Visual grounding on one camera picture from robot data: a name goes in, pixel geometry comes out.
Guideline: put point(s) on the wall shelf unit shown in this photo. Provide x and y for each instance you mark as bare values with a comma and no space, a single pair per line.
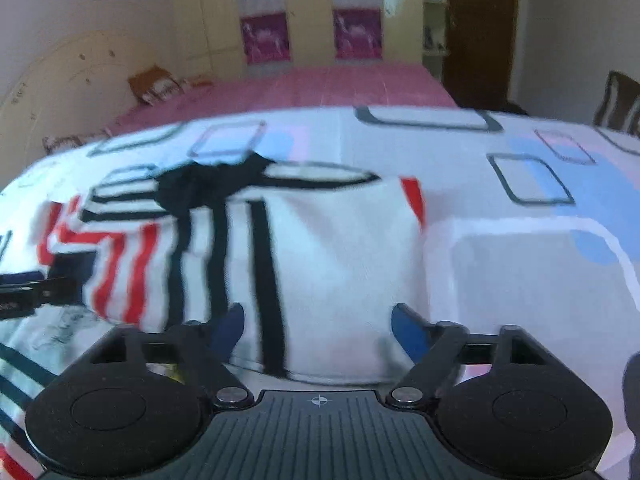
435,15

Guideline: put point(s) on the brown wooden door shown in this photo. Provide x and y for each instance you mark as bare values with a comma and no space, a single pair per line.
480,30

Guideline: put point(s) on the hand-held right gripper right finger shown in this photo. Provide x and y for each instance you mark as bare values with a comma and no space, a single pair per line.
406,332

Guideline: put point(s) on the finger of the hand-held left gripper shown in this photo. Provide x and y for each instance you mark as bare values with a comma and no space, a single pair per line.
30,297

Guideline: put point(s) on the pink bed sheet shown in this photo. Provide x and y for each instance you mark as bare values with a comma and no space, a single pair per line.
310,92

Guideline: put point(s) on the cream bed headboard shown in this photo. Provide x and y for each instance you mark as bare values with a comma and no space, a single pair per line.
60,85

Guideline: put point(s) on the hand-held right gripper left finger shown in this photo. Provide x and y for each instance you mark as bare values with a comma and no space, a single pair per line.
231,331

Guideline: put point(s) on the brown wooden chair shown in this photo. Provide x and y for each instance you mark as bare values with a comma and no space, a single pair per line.
617,105

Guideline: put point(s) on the printed blanket with squares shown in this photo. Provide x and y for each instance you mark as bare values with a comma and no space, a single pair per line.
525,240

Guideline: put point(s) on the striped white knit sweater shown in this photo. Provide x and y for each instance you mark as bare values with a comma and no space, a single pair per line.
325,260

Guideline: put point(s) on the brown patterned pillow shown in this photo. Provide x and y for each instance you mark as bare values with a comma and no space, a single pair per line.
72,141
152,85

